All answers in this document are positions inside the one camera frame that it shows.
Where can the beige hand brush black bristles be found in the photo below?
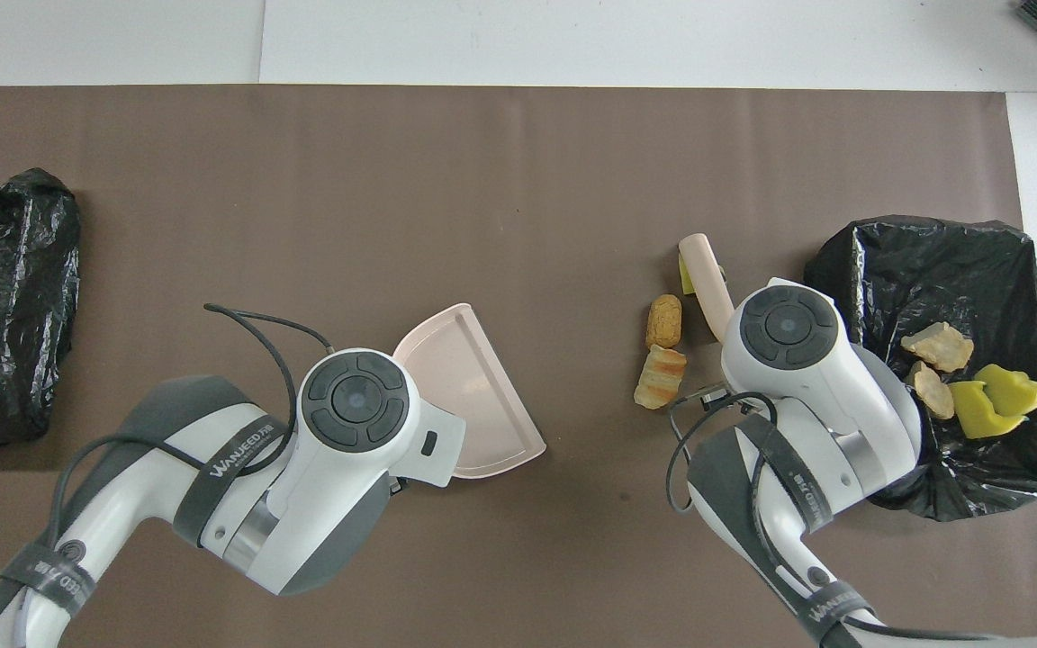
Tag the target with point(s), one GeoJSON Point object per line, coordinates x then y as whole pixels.
{"type": "Point", "coordinates": [703, 270]}

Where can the brown paper table mat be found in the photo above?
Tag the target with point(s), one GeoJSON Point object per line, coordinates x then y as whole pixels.
{"type": "Point", "coordinates": [212, 180]}

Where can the beige chunk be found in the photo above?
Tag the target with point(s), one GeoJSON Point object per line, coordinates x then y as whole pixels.
{"type": "Point", "coordinates": [937, 346]}
{"type": "Point", "coordinates": [933, 393]}

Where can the brown oval toy bread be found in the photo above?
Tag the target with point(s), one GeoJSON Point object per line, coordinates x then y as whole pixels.
{"type": "Point", "coordinates": [664, 321]}

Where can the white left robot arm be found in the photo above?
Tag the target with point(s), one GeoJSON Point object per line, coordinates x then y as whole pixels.
{"type": "Point", "coordinates": [356, 396]}

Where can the yellow sponge with green pad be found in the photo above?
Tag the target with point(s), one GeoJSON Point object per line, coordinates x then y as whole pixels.
{"type": "Point", "coordinates": [685, 281]}

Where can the sliced toy bread loaf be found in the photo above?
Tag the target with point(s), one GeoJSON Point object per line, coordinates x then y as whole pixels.
{"type": "Point", "coordinates": [661, 378]}

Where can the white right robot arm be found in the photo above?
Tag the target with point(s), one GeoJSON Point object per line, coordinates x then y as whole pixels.
{"type": "Point", "coordinates": [789, 328]}

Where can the beige plastic dustpan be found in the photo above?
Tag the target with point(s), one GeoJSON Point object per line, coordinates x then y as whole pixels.
{"type": "Point", "coordinates": [473, 396]}

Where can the notched yellow sponge piece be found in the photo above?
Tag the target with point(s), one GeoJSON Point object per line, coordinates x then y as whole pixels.
{"type": "Point", "coordinates": [978, 414]}

